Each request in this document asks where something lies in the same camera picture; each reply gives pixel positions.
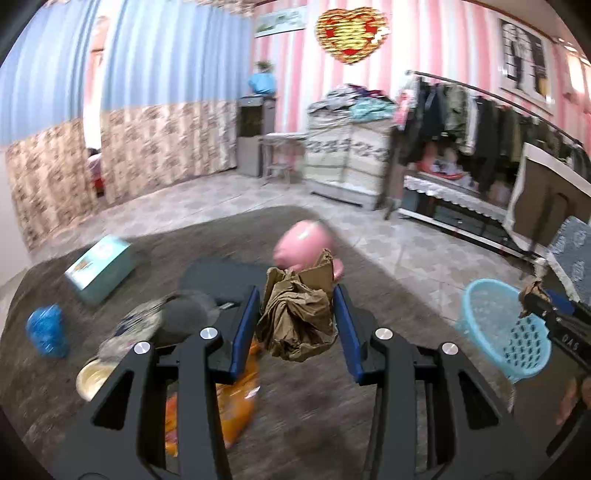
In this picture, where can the wall poster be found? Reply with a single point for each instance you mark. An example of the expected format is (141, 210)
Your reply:
(524, 60)

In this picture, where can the brown paper scrap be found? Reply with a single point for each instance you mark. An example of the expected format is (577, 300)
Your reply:
(532, 290)

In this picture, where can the cabinet with patterned cover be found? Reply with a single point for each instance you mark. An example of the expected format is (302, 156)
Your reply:
(346, 161)

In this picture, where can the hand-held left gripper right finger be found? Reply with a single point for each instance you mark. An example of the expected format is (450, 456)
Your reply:
(348, 337)

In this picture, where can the blue patterned fringed cloth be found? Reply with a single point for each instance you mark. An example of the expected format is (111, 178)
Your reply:
(572, 249)

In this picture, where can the person's right hand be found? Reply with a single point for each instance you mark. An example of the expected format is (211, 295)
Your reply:
(569, 404)

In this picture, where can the pile of folded clothes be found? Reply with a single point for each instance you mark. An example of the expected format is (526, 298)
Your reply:
(355, 104)

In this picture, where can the landscape wall picture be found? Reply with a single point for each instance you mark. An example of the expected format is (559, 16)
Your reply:
(279, 22)

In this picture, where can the red hanging bag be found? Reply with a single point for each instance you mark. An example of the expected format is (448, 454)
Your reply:
(404, 108)

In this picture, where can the light blue plastic basket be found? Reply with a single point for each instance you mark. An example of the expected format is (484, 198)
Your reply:
(501, 323)

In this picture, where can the blue floral curtain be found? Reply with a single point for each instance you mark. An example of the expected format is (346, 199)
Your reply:
(41, 138)
(171, 101)

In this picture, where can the red gold heart decoration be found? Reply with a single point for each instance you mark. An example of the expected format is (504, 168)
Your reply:
(352, 34)

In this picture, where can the small potted plant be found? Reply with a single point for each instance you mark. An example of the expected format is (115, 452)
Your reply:
(264, 67)

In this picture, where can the white lace cloth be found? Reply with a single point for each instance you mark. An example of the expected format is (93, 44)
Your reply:
(452, 194)

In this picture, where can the black cup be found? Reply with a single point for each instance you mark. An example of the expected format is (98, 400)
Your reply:
(187, 316)

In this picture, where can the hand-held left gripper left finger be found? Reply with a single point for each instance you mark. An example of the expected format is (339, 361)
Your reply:
(244, 332)

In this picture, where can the pink plastic toy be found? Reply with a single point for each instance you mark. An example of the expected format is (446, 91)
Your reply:
(302, 251)

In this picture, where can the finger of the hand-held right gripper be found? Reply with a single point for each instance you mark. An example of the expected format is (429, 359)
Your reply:
(547, 314)

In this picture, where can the metal stool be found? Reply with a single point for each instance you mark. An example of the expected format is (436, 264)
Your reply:
(281, 159)

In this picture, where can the teal cardboard box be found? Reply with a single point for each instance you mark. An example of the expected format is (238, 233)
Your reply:
(99, 267)

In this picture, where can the orange snack packet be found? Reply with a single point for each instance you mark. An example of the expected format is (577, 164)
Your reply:
(238, 401)

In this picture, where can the row of hanging clothes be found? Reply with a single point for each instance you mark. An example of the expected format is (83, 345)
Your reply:
(485, 124)

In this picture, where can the blue plastic bag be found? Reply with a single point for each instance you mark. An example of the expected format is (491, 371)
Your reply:
(46, 330)

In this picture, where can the metal clothes rack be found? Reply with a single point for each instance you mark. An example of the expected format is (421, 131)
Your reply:
(466, 85)

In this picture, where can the low bench cabinet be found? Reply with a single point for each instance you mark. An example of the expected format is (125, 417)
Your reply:
(461, 221)

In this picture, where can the white paper bowl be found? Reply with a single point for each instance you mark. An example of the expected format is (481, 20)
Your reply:
(92, 381)

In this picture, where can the brown board on stand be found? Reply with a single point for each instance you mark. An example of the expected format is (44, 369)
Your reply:
(540, 198)

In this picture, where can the blue cloth bundle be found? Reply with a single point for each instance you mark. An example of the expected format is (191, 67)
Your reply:
(262, 83)

